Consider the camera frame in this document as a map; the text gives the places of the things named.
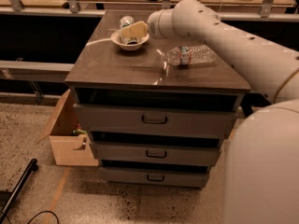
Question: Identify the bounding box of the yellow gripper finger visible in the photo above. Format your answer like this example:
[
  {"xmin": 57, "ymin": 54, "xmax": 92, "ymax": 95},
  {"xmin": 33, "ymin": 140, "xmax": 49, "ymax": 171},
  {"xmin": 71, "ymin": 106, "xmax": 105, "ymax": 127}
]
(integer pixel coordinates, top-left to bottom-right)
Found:
[{"xmin": 119, "ymin": 21, "xmax": 148, "ymax": 38}]

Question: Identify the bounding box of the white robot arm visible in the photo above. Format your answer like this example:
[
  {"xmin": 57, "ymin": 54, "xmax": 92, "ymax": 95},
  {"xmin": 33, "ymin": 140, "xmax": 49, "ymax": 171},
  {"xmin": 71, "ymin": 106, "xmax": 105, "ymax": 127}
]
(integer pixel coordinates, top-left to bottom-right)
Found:
[{"xmin": 120, "ymin": 0, "xmax": 299, "ymax": 224}]

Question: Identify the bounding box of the white paper bowl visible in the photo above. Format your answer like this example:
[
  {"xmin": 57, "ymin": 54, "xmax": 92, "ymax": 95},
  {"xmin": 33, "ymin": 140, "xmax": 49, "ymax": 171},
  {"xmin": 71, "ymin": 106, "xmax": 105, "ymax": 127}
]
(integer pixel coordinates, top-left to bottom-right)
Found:
[{"xmin": 111, "ymin": 31, "xmax": 150, "ymax": 51}]

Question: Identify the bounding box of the clear plastic water bottle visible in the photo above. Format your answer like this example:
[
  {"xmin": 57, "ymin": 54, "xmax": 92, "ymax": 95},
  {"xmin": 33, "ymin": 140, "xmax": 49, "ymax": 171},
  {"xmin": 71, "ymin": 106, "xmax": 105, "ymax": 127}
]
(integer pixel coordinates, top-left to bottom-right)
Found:
[{"xmin": 164, "ymin": 45, "xmax": 217, "ymax": 66}]

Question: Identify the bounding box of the grey drawer cabinet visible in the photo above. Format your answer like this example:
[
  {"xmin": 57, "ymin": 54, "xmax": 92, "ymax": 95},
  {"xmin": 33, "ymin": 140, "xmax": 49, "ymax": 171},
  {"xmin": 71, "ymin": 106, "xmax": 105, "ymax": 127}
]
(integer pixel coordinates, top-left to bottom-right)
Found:
[{"xmin": 65, "ymin": 11, "xmax": 250, "ymax": 175}]

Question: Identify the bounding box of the top grey drawer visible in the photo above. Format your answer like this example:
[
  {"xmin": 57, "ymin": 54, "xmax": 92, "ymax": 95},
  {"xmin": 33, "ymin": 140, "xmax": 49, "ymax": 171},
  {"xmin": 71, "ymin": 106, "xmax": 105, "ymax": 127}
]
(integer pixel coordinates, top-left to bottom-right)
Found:
[{"xmin": 73, "ymin": 104, "xmax": 235, "ymax": 139}]

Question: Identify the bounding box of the grey drawer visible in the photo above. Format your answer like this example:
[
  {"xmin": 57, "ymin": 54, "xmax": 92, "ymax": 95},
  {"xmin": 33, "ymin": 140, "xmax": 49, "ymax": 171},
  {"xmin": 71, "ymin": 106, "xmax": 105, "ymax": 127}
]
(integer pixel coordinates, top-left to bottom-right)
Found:
[
  {"xmin": 90, "ymin": 141, "xmax": 220, "ymax": 166},
  {"xmin": 73, "ymin": 104, "xmax": 235, "ymax": 139},
  {"xmin": 101, "ymin": 168, "xmax": 209, "ymax": 189}
]

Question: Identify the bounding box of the green item in box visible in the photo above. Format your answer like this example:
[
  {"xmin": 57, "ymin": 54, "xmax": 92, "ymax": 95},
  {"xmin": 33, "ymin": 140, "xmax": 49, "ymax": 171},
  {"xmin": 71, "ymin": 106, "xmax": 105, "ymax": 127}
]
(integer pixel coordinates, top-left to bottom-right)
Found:
[{"xmin": 72, "ymin": 124, "xmax": 87, "ymax": 136}]

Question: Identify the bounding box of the middle grey drawer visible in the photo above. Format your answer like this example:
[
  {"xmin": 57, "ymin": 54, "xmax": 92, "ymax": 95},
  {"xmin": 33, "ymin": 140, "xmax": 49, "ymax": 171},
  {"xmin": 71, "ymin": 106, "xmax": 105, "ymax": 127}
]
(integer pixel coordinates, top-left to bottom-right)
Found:
[{"xmin": 90, "ymin": 141, "xmax": 220, "ymax": 166}]

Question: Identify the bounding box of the open cardboard box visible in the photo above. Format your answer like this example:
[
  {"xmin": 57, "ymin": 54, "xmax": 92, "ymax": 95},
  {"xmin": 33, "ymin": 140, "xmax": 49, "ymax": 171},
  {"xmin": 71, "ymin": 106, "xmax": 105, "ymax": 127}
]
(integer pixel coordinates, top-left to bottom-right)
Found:
[{"xmin": 38, "ymin": 90, "xmax": 98, "ymax": 166}]

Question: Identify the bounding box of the bottom grey drawer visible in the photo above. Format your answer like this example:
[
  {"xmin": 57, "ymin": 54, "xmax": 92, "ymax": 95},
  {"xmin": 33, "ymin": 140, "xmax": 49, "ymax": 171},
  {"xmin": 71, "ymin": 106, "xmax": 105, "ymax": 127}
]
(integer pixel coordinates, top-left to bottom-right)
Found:
[{"xmin": 101, "ymin": 168, "xmax": 209, "ymax": 189}]

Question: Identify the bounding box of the black pole on floor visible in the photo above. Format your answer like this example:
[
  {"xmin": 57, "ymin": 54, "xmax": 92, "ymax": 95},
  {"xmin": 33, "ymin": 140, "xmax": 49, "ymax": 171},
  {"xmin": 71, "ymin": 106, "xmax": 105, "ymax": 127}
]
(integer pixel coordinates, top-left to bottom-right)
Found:
[{"xmin": 0, "ymin": 159, "xmax": 38, "ymax": 224}]

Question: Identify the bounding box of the black floor cable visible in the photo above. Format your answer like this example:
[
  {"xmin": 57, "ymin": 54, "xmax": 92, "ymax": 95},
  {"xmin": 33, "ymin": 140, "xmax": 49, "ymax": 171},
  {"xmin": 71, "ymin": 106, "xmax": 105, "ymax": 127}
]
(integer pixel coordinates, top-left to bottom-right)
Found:
[{"xmin": 26, "ymin": 210, "xmax": 60, "ymax": 224}]

